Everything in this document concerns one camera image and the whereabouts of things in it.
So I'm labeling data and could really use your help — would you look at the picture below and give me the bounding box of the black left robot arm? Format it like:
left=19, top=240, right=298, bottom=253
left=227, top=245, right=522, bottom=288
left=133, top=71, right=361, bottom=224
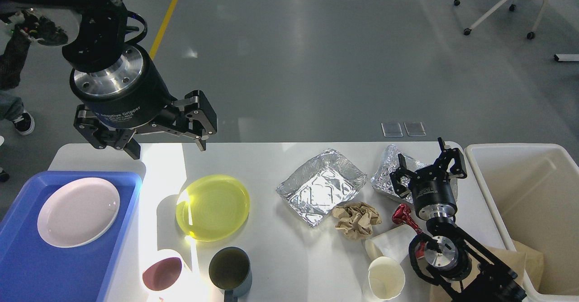
left=1, top=0, right=218, bottom=160

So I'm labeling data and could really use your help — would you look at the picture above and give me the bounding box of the crumpled brown paper ball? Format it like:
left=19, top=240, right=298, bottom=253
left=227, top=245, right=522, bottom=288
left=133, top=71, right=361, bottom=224
left=332, top=202, right=383, bottom=241

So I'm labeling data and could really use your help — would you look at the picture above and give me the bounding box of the square aluminium foil tray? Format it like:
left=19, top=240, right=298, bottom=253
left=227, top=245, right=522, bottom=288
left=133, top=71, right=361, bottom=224
left=276, top=149, right=368, bottom=228

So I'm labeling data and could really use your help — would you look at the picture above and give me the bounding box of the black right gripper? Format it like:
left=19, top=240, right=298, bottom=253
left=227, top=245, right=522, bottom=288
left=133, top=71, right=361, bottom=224
left=389, top=137, right=468, bottom=221

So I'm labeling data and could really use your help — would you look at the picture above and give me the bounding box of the red crumpled wrapper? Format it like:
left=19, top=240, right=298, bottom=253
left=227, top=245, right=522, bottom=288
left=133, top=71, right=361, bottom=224
left=391, top=203, right=426, bottom=260

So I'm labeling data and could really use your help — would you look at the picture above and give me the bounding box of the white plastic waste bin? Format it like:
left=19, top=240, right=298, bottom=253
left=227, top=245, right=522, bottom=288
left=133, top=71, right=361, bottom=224
left=465, top=143, right=579, bottom=302

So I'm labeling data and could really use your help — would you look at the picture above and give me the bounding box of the person leg with sneaker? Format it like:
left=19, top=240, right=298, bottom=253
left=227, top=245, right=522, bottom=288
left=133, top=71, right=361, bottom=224
left=0, top=90, right=35, bottom=136

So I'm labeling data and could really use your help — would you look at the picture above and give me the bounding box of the floor socket cover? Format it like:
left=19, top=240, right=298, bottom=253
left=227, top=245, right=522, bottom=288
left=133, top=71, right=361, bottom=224
left=404, top=121, right=427, bottom=137
left=381, top=122, right=404, bottom=138

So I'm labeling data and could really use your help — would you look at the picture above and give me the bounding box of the pink mug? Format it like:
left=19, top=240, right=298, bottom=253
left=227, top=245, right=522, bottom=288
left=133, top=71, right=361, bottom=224
left=142, top=249, right=192, bottom=302

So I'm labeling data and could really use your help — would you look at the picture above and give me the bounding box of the grey-blue mug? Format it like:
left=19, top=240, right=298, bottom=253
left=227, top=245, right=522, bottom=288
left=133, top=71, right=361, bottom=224
left=209, top=246, right=252, bottom=302

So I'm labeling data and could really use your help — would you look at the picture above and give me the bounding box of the upright white paper cup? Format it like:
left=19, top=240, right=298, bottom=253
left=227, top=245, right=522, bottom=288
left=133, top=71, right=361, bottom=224
left=362, top=256, right=406, bottom=302

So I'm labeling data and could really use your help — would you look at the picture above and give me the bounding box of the right floor socket cover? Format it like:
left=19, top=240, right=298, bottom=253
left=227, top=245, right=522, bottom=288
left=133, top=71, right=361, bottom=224
left=404, top=121, right=427, bottom=137

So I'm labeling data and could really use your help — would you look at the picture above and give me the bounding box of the lying white paper cup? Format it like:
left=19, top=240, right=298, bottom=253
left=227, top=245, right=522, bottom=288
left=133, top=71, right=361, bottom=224
left=364, top=225, right=417, bottom=263

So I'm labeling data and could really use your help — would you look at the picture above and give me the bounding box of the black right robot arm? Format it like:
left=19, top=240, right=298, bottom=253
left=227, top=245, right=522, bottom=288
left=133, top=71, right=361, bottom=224
left=389, top=138, right=527, bottom=302

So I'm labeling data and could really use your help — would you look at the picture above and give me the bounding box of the crumpled aluminium foil tray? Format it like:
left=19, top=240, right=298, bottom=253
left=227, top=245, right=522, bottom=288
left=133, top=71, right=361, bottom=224
left=370, top=144, right=459, bottom=206

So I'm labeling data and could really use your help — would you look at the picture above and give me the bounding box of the yellow translucent plate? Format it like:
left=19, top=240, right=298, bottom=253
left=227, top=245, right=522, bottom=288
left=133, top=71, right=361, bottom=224
left=175, top=174, right=251, bottom=242

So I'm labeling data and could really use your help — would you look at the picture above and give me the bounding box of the pink round plate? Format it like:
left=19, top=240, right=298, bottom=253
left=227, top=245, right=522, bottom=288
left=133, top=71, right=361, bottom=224
left=37, top=178, right=121, bottom=248

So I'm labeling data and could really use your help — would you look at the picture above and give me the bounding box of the blue plastic tray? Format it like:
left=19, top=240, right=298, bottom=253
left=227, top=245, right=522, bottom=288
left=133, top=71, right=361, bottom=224
left=0, top=171, right=142, bottom=302

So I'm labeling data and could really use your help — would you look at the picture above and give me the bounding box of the white bar on floor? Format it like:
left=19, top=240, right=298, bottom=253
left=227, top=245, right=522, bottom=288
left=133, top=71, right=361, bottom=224
left=553, top=53, right=579, bottom=62

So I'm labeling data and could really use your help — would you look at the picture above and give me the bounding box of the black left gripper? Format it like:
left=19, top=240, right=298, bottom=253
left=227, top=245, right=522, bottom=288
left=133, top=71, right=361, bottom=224
left=70, top=44, right=218, bottom=160

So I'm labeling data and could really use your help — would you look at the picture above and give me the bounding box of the left floor socket cover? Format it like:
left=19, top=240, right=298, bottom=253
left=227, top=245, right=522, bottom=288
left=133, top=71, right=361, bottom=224
left=381, top=122, right=404, bottom=138

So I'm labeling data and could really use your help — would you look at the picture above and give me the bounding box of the brown paper bag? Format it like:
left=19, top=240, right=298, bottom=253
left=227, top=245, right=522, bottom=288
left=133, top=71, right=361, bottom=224
left=429, top=241, right=544, bottom=302

